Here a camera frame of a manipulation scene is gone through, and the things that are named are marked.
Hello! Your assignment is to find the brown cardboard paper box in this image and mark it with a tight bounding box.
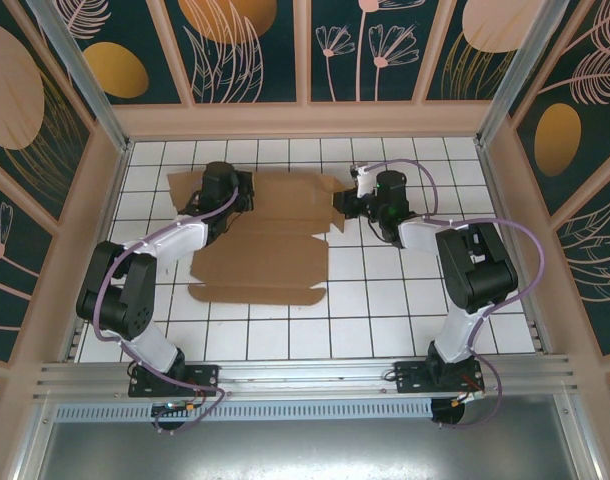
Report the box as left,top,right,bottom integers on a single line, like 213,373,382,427
165,168,347,307

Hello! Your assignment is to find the grey metal sheet panel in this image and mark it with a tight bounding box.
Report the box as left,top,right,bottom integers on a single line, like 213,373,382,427
7,392,606,480

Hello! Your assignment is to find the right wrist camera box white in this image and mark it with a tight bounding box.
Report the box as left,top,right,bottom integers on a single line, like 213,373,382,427
349,163,377,199

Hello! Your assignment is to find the aluminium frame post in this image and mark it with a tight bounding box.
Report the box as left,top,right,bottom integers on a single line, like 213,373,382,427
24,0,132,154
473,0,561,151

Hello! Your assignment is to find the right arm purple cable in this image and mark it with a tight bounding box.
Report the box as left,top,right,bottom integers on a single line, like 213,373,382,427
364,158,544,431

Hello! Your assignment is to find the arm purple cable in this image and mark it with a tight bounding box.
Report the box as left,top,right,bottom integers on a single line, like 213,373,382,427
364,158,544,431
93,187,229,435

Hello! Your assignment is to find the aluminium mounting rail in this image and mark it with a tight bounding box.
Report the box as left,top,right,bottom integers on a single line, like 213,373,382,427
32,353,584,401

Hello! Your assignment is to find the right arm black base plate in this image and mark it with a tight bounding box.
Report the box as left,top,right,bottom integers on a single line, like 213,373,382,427
393,360,486,396

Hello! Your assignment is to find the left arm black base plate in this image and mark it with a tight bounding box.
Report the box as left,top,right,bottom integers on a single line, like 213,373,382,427
128,363,221,399

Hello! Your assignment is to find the grey slotted cable duct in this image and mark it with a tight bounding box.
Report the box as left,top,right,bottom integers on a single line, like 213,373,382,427
54,398,435,422

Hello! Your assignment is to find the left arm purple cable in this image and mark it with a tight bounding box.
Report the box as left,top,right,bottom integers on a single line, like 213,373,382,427
93,187,229,435

